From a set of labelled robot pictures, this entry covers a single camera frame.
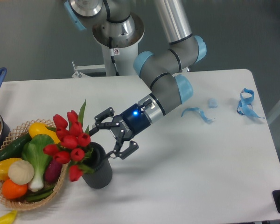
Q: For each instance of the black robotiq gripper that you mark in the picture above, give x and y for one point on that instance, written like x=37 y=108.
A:
x=131 y=122

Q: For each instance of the red tulip bouquet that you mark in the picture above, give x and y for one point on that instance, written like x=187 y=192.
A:
x=74 y=146

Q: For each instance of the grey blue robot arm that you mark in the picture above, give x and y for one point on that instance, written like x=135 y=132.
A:
x=162 y=74

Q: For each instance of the dark grey ribbed vase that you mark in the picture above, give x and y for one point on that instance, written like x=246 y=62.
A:
x=101 y=173

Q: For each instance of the purple sweet potato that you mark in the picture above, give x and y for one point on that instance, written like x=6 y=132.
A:
x=53 y=171

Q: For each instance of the yellow squash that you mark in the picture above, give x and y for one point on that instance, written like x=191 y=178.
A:
x=40 y=128

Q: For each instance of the green bok choy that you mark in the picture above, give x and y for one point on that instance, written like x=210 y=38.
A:
x=34 y=154

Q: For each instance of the woven wicker basket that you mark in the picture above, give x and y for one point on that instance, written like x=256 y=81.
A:
x=53 y=189

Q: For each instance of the curled blue ribbon strip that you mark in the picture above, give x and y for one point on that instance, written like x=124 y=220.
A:
x=199 y=111

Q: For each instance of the small light blue cap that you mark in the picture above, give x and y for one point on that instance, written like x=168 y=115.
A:
x=212 y=103

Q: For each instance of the white garlic bulb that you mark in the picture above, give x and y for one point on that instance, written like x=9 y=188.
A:
x=21 y=172

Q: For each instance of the green cucumber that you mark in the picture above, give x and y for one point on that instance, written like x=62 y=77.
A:
x=15 y=148

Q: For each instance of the green pea pods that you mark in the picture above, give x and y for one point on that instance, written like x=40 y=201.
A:
x=39 y=195

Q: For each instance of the orange fruit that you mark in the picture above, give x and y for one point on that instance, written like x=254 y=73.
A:
x=11 y=190

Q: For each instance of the yellow bell pepper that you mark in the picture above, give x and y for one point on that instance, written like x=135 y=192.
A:
x=4 y=167

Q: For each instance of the blue ribbon bundle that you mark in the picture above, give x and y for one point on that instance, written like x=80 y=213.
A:
x=245 y=107

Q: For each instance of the yellow banana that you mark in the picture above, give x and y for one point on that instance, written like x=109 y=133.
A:
x=8 y=218

